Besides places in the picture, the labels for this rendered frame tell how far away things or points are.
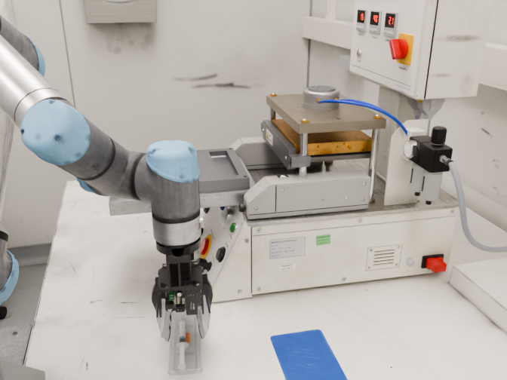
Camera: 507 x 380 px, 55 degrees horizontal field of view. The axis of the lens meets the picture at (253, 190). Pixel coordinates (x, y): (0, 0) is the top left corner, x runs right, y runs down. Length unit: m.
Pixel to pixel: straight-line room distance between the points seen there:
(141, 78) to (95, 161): 1.83
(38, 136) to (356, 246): 0.66
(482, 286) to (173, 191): 0.66
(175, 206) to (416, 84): 0.52
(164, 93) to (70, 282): 1.54
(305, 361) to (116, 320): 0.37
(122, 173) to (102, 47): 1.77
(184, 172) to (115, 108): 1.84
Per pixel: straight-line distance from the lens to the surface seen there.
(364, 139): 1.04
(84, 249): 1.28
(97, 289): 1.12
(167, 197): 0.72
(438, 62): 0.99
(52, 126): 0.65
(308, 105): 1.05
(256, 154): 1.20
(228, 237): 1.02
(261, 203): 0.94
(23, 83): 0.75
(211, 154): 1.15
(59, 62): 2.51
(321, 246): 1.01
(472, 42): 1.02
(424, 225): 1.09
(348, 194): 0.99
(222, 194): 0.97
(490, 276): 1.14
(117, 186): 0.76
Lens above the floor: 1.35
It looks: 23 degrees down
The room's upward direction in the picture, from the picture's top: straight up
